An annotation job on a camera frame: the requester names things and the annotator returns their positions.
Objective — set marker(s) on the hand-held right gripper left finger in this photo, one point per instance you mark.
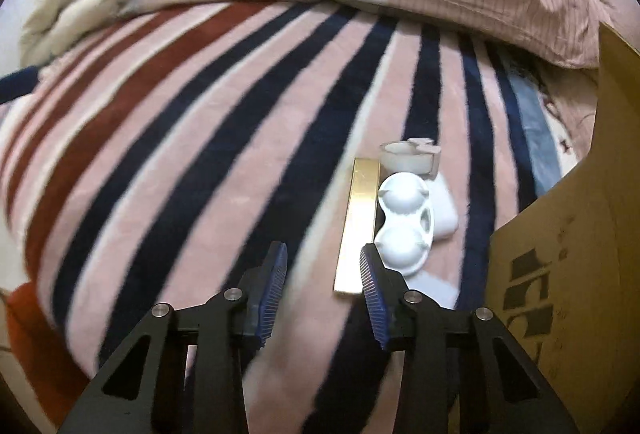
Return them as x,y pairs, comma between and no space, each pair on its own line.
270,285

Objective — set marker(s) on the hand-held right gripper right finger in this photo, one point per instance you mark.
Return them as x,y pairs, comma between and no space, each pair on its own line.
371,290

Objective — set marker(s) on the gold rectangular box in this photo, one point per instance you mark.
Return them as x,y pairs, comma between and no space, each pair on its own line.
358,234

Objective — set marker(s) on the white double-dome plastic case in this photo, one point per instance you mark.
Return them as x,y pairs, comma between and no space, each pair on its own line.
402,224

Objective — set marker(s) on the brown cardboard box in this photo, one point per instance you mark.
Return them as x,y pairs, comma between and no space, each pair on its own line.
575,239

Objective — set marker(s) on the small white cup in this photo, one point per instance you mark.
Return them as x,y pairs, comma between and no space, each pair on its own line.
410,157

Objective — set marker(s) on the striped fleece blanket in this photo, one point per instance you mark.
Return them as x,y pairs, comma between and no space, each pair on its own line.
200,153

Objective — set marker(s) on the cream quilt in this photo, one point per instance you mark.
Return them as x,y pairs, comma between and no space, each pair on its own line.
65,3

